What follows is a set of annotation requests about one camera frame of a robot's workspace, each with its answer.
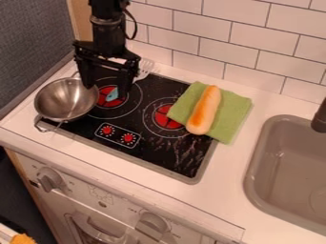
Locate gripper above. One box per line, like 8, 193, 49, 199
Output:
72, 40, 143, 100

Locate silver pot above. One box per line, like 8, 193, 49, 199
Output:
32, 77, 101, 133

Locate white spatula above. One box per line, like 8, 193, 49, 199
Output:
133, 58, 155, 81

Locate toy stove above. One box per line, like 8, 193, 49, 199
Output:
40, 71, 219, 185

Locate toy bread roll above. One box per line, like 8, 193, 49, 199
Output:
184, 84, 223, 136

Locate green cloth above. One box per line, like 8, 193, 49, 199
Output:
165, 81, 254, 146

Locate toy sink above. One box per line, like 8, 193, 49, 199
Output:
243, 114, 326, 236

